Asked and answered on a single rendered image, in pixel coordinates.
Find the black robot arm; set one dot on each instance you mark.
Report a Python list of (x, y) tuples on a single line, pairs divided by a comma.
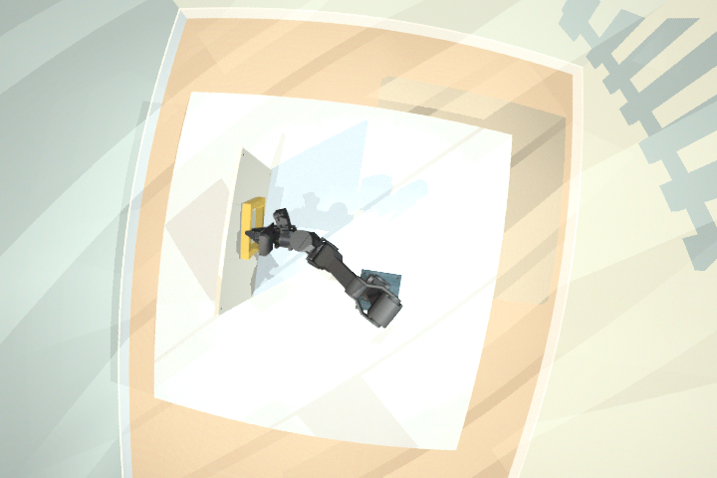
[(385, 305)]

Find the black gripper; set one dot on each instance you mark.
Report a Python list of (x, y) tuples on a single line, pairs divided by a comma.
[(265, 237)]

